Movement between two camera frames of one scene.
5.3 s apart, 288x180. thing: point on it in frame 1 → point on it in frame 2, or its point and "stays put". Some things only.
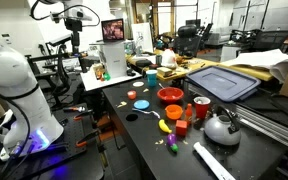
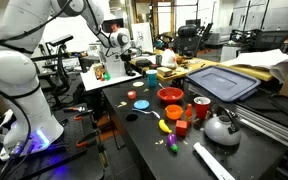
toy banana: [164, 126] stays put
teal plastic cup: [152, 77] stays put
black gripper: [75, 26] → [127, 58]
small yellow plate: [138, 84] stays put
